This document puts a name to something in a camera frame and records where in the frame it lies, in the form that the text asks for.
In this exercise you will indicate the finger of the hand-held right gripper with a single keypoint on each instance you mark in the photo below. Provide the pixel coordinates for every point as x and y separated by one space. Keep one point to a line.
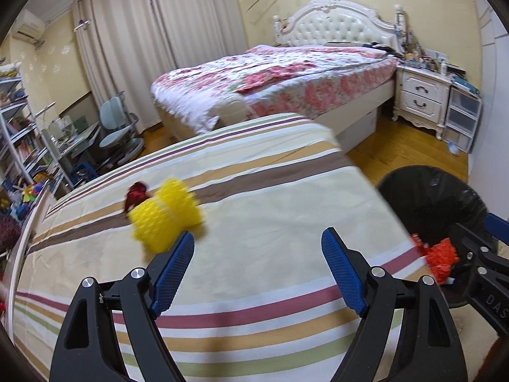
499 229
475 246

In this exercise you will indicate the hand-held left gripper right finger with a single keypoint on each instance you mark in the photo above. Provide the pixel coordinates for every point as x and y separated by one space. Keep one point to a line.
342 270

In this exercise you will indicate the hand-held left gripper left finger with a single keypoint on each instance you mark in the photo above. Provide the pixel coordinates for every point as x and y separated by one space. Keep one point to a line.
173 274

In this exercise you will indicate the orange foam fruit net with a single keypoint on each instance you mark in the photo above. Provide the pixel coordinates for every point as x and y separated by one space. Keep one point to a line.
439 260

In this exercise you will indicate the yellow foam fruit net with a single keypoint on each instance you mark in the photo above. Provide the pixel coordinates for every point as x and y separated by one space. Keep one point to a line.
167 215

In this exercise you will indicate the bin with black liner bag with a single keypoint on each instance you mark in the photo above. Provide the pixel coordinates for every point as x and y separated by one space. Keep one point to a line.
429 203

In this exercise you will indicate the small blue white packet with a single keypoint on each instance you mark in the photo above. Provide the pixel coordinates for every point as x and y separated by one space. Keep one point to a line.
453 148

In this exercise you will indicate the clear plastic drawer unit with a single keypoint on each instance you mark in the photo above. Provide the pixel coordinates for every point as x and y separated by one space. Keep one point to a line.
461 115

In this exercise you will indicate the striped bedsheet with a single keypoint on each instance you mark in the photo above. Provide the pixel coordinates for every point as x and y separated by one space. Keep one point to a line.
258 175

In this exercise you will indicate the blue plastic crate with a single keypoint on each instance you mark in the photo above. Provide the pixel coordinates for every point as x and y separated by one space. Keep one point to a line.
84 173

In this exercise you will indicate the white carved nightstand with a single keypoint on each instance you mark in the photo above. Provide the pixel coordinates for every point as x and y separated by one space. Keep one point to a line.
421 91

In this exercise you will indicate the grey study desk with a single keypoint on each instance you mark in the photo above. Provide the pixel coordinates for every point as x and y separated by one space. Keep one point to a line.
79 139

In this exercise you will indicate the pile of colourful toys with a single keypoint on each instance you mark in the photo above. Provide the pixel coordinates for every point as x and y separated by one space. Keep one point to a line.
24 199

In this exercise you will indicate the grey-blue desk chair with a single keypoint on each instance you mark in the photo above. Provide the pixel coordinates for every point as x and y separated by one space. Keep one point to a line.
115 115

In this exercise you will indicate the white round pouf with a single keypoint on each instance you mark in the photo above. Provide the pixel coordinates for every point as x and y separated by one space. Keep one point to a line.
234 107

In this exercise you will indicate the cluster of small bottles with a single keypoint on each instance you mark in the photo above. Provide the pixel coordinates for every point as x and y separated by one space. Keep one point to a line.
429 57

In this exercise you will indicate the white desk lamp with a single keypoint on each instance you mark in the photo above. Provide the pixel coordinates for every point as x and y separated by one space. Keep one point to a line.
45 111

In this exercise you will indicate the floral bedcover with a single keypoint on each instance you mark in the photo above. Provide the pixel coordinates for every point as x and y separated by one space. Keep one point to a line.
286 67

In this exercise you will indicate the white bookshelf with books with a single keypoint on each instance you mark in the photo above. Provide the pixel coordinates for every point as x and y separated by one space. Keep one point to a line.
20 127

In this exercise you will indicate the cream curtains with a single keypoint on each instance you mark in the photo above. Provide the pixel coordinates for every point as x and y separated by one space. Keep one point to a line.
139 47

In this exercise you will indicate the white air conditioner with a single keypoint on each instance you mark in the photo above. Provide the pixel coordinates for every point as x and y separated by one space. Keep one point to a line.
30 26

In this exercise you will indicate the white bed frame tufted headboard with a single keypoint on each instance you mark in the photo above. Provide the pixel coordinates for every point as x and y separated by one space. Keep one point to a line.
338 24

